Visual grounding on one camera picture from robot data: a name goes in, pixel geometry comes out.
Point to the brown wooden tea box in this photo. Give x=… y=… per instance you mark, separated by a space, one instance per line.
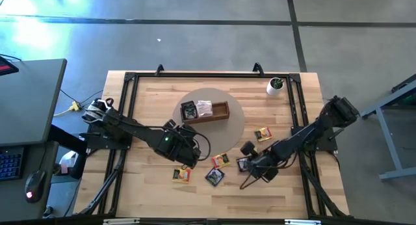
x=221 y=112

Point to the black keyboard blue backlight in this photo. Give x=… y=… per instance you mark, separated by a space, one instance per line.
x=11 y=163

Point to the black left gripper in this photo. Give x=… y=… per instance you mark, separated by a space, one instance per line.
x=188 y=155

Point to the blue grey table frame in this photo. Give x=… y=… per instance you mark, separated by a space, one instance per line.
x=388 y=143

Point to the round grey placemat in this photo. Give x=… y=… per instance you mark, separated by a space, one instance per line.
x=227 y=134

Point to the yellow power plug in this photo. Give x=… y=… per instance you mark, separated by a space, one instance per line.
x=75 y=105

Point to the silver metal bracket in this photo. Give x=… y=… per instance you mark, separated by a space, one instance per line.
x=302 y=222
x=122 y=221

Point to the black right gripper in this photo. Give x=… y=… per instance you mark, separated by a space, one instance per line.
x=265 y=163

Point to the black device red screen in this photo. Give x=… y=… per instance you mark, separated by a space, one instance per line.
x=6 y=67

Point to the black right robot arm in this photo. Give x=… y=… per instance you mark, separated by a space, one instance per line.
x=305 y=135

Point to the Ahmad mango magic tea bag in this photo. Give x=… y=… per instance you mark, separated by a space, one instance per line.
x=181 y=175
x=263 y=134
x=220 y=161

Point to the white pot with green plant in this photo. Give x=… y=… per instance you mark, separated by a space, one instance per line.
x=273 y=88

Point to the black computer mouse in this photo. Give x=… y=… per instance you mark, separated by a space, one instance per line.
x=35 y=186

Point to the grey desk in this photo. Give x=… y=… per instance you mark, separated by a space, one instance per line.
x=29 y=101

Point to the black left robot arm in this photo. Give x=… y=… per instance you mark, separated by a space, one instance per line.
x=130 y=127

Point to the black aluminium table frame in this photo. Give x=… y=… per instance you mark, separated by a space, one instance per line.
x=211 y=75

